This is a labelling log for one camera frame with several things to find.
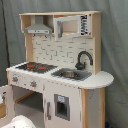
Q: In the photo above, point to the white microwave door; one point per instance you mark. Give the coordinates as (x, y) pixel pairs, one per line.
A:
(72, 26)

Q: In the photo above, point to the white oven door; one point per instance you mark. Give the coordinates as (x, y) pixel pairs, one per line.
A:
(7, 112)

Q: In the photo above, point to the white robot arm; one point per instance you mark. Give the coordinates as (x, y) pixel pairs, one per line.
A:
(20, 122)

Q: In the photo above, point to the wooden toy kitchen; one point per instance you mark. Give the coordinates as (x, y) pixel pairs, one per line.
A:
(43, 48)

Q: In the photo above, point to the grey toy sink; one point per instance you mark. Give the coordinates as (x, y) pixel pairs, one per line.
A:
(72, 74)

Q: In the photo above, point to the black toy faucet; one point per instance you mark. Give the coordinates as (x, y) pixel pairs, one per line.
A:
(81, 64)

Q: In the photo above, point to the black stovetop red burners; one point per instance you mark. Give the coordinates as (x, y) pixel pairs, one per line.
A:
(36, 67)

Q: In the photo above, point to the right stove knob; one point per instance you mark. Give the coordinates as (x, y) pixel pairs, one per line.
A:
(33, 84)

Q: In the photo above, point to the stove knob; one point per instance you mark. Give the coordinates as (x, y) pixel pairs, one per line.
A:
(14, 79)
(33, 84)

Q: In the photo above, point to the white fridge door dispenser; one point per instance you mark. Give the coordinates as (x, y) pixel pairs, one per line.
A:
(62, 106)

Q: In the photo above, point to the grey range hood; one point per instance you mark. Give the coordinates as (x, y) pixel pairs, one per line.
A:
(38, 27)

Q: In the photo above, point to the left stove knob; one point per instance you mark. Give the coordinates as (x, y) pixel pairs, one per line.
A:
(14, 79)

